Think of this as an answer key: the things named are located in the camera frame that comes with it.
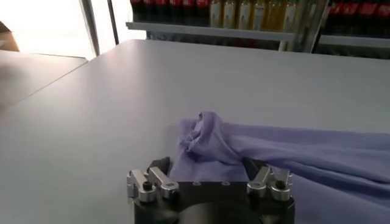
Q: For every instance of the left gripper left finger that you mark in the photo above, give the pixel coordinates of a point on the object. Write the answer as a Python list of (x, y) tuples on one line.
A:
[(158, 184)]

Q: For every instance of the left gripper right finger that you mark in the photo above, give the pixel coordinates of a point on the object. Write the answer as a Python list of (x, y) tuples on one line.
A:
[(265, 182)]

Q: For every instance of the purple t-shirt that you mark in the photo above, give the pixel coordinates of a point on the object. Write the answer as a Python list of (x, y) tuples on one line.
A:
[(289, 158)]

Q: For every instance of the grey metal drink shelf rack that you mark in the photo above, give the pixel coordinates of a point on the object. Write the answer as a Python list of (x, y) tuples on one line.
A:
[(213, 32), (353, 42)]

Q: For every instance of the grey metal shelf board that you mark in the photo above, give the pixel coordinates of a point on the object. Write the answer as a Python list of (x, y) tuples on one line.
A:
[(353, 41), (213, 31)]

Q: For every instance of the white side table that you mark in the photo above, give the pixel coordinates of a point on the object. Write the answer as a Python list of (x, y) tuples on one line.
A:
[(36, 73)]

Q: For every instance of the cola bottle red cap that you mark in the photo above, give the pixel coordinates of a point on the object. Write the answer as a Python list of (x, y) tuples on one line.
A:
[(163, 7), (150, 7), (137, 7), (189, 8), (202, 9), (335, 12), (383, 14), (367, 13), (176, 8), (351, 12)]

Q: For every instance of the brown cardboard box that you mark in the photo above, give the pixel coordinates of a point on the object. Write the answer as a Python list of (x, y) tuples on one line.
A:
[(7, 39)]

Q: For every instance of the dark window frame bar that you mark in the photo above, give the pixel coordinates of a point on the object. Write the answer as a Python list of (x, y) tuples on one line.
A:
[(113, 21)]

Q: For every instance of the grey window frame bar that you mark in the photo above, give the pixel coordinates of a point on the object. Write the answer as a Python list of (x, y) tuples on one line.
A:
[(90, 27)]

